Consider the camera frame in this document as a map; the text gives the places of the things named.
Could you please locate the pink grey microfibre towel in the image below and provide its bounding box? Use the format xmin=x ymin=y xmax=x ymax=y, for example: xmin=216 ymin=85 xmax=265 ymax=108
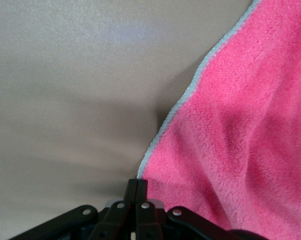
xmin=137 ymin=0 xmax=301 ymax=240

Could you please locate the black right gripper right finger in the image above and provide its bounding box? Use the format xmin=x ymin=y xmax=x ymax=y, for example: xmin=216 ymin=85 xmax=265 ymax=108
xmin=135 ymin=179 xmax=233 ymax=240

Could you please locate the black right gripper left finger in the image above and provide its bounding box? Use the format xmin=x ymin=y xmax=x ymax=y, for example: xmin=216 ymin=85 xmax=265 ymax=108
xmin=7 ymin=178 xmax=138 ymax=240

